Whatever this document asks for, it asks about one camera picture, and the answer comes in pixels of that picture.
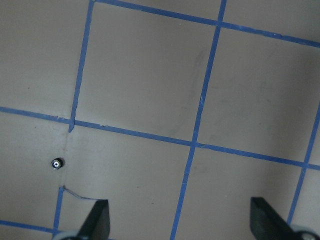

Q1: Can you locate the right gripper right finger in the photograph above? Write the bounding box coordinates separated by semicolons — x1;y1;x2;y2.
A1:
249;197;300;240

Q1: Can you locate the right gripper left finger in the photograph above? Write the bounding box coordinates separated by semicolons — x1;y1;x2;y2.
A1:
76;199;111;240

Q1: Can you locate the small black bearing gear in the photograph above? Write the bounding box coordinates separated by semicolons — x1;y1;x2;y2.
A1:
50;157;65;170

